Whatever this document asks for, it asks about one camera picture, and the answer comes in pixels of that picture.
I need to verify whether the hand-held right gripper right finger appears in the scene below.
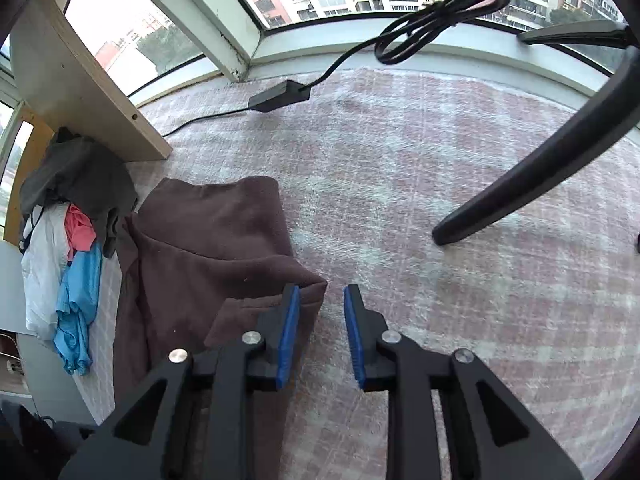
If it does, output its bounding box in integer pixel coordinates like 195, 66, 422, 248
343, 284, 585, 480

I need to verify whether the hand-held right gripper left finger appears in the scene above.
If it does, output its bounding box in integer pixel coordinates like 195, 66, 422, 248
59, 282, 301, 480

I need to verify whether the brown shirt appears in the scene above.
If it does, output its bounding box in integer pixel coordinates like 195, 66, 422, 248
112, 176, 328, 480

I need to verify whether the blue garment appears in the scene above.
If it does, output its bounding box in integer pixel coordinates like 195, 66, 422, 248
54, 242, 103, 376

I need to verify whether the pink garment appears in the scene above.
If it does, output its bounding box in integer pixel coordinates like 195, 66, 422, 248
64, 204, 98, 263

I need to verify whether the black power adapter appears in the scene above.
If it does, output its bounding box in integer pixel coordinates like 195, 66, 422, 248
248, 79, 312, 112

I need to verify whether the white garment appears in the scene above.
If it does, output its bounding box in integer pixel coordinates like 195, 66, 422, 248
20, 202, 71, 343

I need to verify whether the dark grey garment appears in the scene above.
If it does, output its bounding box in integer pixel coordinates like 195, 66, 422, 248
19, 127, 138, 260

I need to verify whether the brown plywood panel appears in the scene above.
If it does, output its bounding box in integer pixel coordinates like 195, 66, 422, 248
2, 110, 56, 246

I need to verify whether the light wooden board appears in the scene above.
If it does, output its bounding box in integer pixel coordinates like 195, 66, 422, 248
9, 0, 173, 163

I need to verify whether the white bay window frame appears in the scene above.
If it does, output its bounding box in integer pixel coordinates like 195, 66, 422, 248
60, 0, 640, 106

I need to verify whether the black power cable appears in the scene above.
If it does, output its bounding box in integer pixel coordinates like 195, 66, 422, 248
161, 0, 516, 138

